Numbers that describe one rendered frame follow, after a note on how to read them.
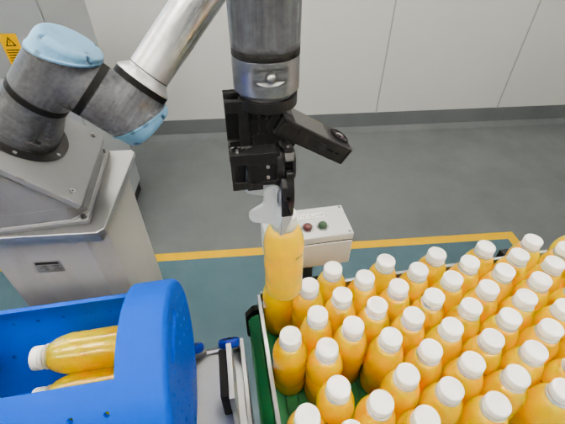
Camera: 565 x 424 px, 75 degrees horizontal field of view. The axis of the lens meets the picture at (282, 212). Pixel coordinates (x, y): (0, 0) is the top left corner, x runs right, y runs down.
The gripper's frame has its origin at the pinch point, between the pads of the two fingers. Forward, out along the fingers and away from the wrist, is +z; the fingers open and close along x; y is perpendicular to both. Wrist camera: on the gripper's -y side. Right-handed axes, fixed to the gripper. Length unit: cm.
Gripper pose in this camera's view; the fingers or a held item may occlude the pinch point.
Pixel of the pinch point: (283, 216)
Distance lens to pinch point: 56.0
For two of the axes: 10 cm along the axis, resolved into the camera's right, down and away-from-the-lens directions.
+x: 1.8, 6.5, -7.4
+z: 0.0, 7.5, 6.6
